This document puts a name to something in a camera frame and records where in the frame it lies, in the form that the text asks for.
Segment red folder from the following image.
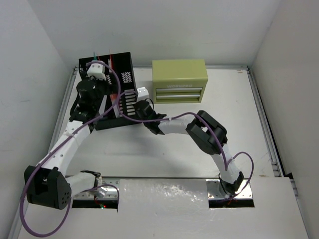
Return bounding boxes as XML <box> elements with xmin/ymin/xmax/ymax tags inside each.
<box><xmin>96</xmin><ymin>50</ymin><xmax>119</xmax><ymax>118</ymax></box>

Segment black three-slot file rack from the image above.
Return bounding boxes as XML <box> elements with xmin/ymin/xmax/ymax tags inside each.
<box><xmin>69</xmin><ymin>52</ymin><xmax>137</xmax><ymax>130</ymax></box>

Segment green binder folder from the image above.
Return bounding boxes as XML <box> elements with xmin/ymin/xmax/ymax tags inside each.
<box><xmin>93</xmin><ymin>52</ymin><xmax>98</xmax><ymax>61</ymax></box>

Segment olive green drawer toolbox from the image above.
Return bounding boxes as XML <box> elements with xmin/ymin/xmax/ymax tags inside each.
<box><xmin>152</xmin><ymin>59</ymin><xmax>208</xmax><ymax>104</ymax></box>

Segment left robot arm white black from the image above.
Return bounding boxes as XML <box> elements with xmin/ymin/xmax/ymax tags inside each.
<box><xmin>24</xmin><ymin>77</ymin><xmax>110</xmax><ymax>210</ymax></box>

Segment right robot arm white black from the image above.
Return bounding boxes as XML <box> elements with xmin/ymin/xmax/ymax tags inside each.
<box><xmin>134</xmin><ymin>100</ymin><xmax>244</xmax><ymax>196</ymax></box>

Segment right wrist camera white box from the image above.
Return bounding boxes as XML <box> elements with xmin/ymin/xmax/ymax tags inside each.
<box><xmin>137</xmin><ymin>87</ymin><xmax>149</xmax><ymax>102</ymax></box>

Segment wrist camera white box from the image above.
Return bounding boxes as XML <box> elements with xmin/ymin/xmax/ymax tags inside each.
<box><xmin>137</xmin><ymin>87</ymin><xmax>149</xmax><ymax>102</ymax></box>
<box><xmin>87</xmin><ymin>61</ymin><xmax>106</xmax><ymax>81</ymax></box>

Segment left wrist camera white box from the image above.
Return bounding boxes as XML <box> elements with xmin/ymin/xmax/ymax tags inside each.
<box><xmin>87</xmin><ymin>61</ymin><xmax>106</xmax><ymax>81</ymax></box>

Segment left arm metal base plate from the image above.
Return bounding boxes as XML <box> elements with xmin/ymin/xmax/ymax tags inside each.
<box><xmin>74</xmin><ymin>177</ymin><xmax>120</xmax><ymax>202</ymax></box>

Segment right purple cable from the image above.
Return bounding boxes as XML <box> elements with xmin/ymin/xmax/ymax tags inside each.
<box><xmin>116</xmin><ymin>91</ymin><xmax>254</xmax><ymax>200</ymax></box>

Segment purple cable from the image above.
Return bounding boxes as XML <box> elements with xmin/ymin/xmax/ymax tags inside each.
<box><xmin>18</xmin><ymin>61</ymin><xmax>122</xmax><ymax>236</ymax></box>
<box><xmin>116</xmin><ymin>91</ymin><xmax>254</xmax><ymax>200</ymax></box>

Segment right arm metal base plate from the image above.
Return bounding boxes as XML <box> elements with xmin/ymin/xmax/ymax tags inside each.
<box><xmin>206</xmin><ymin>178</ymin><xmax>253</xmax><ymax>201</ymax></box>

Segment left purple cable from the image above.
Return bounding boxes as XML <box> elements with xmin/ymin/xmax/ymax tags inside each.
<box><xmin>18</xmin><ymin>61</ymin><xmax>122</xmax><ymax>236</ymax></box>

